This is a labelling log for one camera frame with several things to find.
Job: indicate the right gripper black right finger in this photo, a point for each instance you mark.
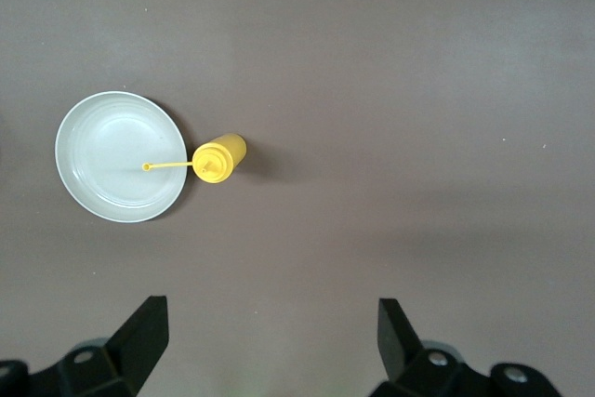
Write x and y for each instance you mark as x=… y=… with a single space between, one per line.
x=418 y=378

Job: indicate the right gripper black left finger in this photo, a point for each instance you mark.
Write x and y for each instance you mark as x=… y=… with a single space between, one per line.
x=125 y=360

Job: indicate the yellow squeeze bottle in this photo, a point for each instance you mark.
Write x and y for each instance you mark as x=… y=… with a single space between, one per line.
x=223 y=155

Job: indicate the beige round plate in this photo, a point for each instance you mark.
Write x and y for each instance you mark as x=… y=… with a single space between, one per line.
x=116 y=155

